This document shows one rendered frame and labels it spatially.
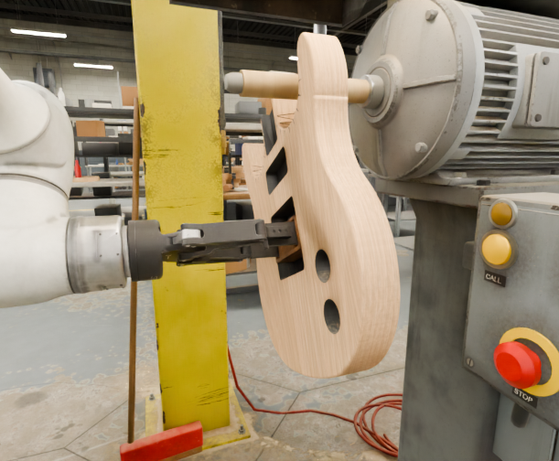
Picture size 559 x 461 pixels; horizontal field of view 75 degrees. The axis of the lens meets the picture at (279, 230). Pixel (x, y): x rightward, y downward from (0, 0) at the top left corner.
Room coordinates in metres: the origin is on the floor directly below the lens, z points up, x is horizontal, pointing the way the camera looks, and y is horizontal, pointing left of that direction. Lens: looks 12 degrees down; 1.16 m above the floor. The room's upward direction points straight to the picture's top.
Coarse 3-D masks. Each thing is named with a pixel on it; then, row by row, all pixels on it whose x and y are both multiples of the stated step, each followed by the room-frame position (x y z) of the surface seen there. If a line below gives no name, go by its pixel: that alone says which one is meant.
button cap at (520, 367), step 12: (504, 348) 0.30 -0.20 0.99; (516, 348) 0.29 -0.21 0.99; (528, 348) 0.29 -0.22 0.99; (504, 360) 0.30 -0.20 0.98; (516, 360) 0.29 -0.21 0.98; (528, 360) 0.28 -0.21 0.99; (540, 360) 0.30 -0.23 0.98; (504, 372) 0.30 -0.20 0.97; (516, 372) 0.29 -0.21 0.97; (528, 372) 0.28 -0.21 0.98; (540, 372) 0.28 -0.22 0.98; (516, 384) 0.29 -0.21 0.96; (528, 384) 0.28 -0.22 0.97
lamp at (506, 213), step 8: (496, 200) 0.35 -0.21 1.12; (504, 200) 0.34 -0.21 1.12; (496, 208) 0.35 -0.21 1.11; (504, 208) 0.34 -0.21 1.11; (512, 208) 0.33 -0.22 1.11; (496, 216) 0.35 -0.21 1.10; (504, 216) 0.34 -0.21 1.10; (512, 216) 0.33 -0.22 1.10; (496, 224) 0.35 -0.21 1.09; (504, 224) 0.34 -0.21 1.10; (512, 224) 0.33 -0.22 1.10
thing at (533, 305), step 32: (544, 192) 0.40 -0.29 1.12; (480, 224) 0.37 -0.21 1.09; (544, 224) 0.31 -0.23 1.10; (480, 256) 0.36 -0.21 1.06; (512, 256) 0.33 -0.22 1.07; (544, 256) 0.30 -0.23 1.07; (480, 288) 0.36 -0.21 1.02; (512, 288) 0.33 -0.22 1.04; (544, 288) 0.30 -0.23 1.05; (480, 320) 0.36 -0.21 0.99; (512, 320) 0.32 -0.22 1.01; (544, 320) 0.30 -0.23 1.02; (480, 352) 0.35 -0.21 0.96; (544, 352) 0.29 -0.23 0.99; (544, 384) 0.29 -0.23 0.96; (512, 416) 0.35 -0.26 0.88; (544, 416) 0.28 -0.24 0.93
